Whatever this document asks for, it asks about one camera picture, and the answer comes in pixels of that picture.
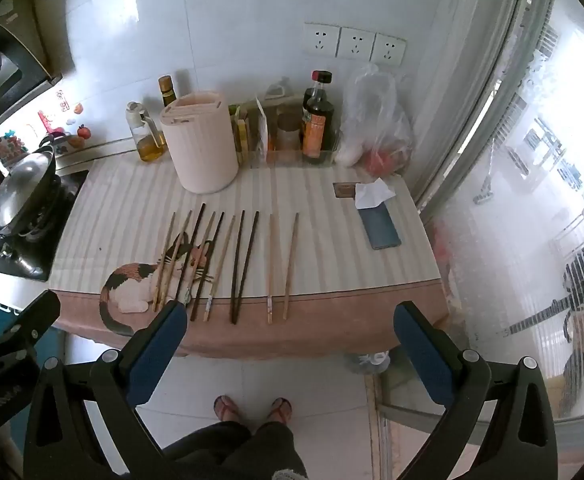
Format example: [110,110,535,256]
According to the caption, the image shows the white seasoning packet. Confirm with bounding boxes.
[254,97,271,156]

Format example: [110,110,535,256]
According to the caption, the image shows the black range hood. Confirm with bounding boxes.
[0,0,63,126]

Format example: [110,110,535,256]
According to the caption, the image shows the clear seasoning jar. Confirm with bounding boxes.
[274,112,303,151]

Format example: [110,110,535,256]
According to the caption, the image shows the small brown card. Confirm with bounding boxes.
[333,181,363,200]

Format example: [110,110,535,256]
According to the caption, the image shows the clear plastic organizer tray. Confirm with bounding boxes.
[249,147,335,168]

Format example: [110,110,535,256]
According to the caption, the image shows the glass sliding door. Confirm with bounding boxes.
[412,0,584,421]

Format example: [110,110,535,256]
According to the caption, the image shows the person's dark trousers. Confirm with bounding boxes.
[162,420,308,480]

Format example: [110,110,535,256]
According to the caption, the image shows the striped cat print tablecloth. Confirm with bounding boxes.
[47,155,450,358]

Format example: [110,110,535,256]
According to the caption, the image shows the person's right sandalled foot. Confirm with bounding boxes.
[264,396,294,425]

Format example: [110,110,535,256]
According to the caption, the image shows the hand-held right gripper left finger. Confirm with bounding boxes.
[23,300,189,480]

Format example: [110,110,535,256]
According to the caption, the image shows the dark sauce bottle orange label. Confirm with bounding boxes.
[299,70,336,166]

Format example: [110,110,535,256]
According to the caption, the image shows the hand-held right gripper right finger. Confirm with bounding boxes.
[393,301,558,480]

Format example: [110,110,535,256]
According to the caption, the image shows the pale cylindrical utensil holder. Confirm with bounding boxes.
[159,90,239,195]

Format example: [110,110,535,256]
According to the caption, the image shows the steel wok with lid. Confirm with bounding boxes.
[0,145,65,241]

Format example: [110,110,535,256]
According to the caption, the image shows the person's left sandalled foot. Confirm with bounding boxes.
[213,394,243,423]

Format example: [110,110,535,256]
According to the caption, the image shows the clear plastic bag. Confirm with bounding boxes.
[334,62,415,178]

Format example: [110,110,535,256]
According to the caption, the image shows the glass oil dispenser bottle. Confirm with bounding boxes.
[124,101,168,165]

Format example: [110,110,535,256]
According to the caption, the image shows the white wall socket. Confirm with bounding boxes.
[371,32,407,67]
[303,22,341,58]
[337,26,375,62]

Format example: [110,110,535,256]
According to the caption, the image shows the small dark bottle gold cap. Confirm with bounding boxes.
[158,75,178,108]

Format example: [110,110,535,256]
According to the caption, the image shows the person's sandalled foot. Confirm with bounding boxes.
[264,396,294,425]
[213,394,243,423]

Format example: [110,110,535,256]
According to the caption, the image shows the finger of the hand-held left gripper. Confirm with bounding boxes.
[0,290,62,356]

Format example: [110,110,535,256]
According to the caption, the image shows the white tissue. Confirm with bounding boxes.
[353,177,395,210]

